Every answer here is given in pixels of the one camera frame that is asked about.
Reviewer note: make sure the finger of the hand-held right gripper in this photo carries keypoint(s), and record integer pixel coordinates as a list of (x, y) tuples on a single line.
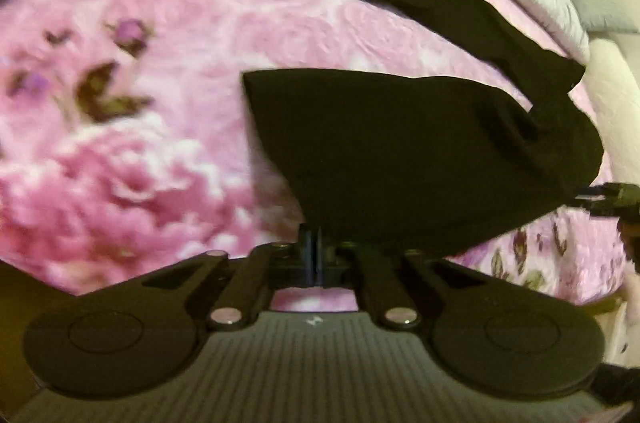
[(600, 200)]

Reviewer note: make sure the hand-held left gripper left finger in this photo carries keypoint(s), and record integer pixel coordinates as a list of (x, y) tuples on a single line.
[(306, 258)]

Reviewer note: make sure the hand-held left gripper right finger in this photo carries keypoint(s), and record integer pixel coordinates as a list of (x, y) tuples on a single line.
[(319, 258)]

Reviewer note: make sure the black garment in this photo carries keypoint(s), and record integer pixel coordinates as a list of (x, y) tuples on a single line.
[(400, 153)]

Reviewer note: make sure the grey pillow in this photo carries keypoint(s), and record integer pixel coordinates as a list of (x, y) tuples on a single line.
[(600, 5)]

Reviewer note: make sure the pink rose blanket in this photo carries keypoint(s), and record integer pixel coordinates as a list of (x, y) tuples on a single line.
[(150, 128)]

